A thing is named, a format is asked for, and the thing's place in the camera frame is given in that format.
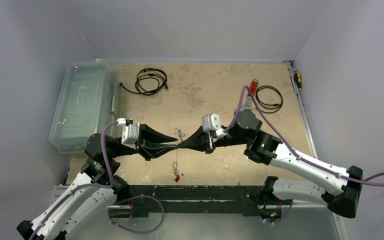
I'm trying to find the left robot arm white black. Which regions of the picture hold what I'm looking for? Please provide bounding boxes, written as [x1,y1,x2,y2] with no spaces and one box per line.
[16,118,177,240]

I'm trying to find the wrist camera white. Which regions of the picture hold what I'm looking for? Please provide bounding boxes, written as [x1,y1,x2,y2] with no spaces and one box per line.
[201,113,227,139]
[116,118,140,149]

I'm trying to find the aluminium frame rail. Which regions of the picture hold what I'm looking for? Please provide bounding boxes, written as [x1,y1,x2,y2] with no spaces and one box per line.
[47,60,349,240]

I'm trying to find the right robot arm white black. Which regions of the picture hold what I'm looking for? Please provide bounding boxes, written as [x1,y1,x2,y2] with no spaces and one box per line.
[178,110,363,219]

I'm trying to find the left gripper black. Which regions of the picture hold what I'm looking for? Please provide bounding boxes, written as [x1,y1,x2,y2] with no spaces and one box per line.
[108,122,178,160]

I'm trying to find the clear plastic storage bin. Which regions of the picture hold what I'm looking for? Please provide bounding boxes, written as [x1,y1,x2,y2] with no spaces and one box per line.
[48,61,120,155]

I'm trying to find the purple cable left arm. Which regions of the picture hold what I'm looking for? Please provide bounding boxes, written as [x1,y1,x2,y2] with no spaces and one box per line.
[27,121,123,240]

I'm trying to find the black coiled cable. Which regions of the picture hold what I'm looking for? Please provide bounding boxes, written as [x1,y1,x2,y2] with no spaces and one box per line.
[119,68,170,97]
[254,85,284,115]

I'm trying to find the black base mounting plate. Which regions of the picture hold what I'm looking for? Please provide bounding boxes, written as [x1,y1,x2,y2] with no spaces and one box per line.
[109,184,294,220]

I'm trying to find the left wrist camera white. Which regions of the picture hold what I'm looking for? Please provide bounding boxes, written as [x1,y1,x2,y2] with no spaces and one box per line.
[116,118,140,149]

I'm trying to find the black coiled cable left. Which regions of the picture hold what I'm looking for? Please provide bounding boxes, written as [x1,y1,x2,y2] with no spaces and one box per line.
[119,68,170,97]

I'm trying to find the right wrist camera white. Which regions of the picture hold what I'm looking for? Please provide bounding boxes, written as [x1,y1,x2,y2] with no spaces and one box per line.
[201,113,227,139]

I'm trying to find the red handled adjustable wrench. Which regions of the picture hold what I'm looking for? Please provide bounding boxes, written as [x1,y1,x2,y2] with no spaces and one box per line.
[239,78,259,111]

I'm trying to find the keyring chain with keys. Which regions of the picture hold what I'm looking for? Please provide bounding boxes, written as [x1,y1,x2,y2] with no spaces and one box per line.
[170,128,186,183]

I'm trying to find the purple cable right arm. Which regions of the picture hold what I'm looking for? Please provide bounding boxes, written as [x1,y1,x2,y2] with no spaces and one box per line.
[223,85,384,187]

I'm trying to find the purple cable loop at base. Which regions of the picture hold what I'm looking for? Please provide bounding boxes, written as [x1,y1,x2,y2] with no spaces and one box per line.
[107,194,166,235]

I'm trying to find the yellow black screwdriver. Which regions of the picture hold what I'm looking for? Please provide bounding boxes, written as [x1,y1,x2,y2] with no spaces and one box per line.
[293,72,302,91]

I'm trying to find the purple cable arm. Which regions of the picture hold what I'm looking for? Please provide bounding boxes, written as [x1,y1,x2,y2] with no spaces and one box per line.
[27,121,123,240]
[223,85,384,187]

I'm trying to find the black coiled cable right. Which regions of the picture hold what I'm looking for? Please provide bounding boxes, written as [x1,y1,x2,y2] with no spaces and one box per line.
[254,85,284,115]

